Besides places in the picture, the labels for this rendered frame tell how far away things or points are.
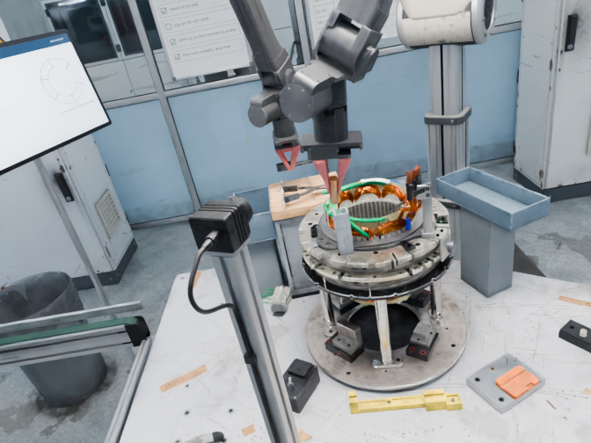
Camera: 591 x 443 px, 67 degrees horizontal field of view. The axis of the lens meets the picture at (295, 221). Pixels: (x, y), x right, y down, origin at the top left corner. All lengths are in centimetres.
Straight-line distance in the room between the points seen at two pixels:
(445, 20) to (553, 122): 199
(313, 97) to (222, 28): 245
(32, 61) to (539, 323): 160
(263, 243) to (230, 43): 203
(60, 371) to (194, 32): 206
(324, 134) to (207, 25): 241
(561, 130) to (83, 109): 261
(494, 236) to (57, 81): 139
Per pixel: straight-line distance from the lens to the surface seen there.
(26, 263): 340
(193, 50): 312
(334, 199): 81
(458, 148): 135
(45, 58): 170
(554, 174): 329
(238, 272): 46
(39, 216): 317
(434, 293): 109
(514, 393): 102
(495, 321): 120
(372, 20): 68
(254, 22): 106
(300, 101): 66
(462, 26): 123
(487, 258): 119
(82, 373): 243
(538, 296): 129
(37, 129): 162
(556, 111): 312
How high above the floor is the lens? 158
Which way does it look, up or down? 28 degrees down
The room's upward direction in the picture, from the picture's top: 12 degrees counter-clockwise
